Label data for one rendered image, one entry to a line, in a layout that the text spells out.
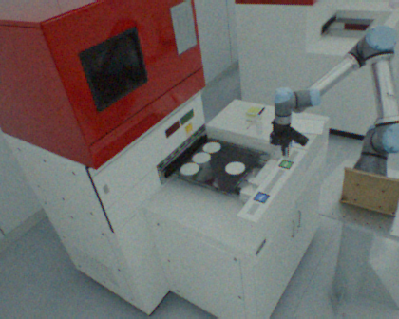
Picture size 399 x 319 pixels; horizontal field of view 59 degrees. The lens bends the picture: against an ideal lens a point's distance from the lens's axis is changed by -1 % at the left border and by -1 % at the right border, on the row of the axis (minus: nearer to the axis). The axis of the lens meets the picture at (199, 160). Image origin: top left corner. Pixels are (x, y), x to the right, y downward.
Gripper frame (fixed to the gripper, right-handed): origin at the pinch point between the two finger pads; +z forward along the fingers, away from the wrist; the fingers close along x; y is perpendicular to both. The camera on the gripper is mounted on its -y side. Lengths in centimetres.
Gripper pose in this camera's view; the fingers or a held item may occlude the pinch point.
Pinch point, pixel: (287, 158)
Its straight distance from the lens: 174.7
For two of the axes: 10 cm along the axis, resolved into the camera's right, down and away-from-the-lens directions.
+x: -5.7, 5.5, -6.1
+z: 1.3, 8.0, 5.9
